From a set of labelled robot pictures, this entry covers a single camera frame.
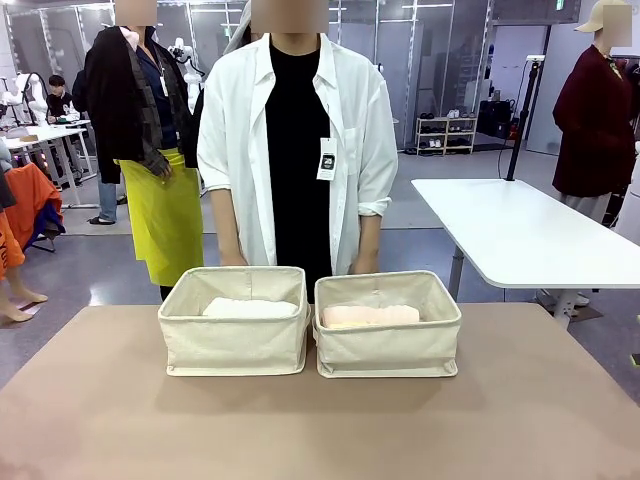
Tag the pale pink towel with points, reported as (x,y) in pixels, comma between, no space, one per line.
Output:
(370,315)

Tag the white towel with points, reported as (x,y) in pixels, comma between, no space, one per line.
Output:
(250,307)

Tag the person's left forearm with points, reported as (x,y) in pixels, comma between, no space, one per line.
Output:
(371,235)

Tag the person's right forearm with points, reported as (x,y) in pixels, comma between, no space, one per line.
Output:
(227,225)

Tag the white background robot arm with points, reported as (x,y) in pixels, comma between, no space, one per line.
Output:
(180,50)

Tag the person's left hand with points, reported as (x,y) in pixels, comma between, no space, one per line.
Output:
(366,264)

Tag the person's right hand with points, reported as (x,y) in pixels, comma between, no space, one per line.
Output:
(234,260)

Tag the white table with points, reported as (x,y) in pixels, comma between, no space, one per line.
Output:
(525,230)

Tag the mannequin in maroon cardigan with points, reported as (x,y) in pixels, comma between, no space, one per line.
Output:
(590,125)

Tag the cream fabric basket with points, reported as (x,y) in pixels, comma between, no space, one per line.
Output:
(235,345)
(390,350)

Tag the black tripod stand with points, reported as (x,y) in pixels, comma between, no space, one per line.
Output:
(522,125)

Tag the black case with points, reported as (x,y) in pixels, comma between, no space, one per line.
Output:
(495,120)

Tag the wooden shoe rack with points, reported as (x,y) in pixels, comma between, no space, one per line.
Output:
(447,135)

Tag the beige cap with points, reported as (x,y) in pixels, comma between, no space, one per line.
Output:
(595,17)

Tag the white paper hang tag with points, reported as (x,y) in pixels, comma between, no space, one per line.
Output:
(327,160)

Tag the person in white shirt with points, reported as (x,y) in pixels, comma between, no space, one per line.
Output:
(295,150)

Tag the standing person in jeans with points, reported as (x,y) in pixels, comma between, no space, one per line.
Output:
(107,200)

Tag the orange cloth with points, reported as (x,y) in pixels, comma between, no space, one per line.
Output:
(35,200)

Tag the mannequin in orange garment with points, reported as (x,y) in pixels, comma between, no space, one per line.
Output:
(12,295)

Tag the seated person in dark top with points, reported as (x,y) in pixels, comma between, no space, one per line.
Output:
(60,100)

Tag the white desk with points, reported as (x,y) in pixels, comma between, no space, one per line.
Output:
(45,134)

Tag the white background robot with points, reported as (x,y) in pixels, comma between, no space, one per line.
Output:
(35,95)

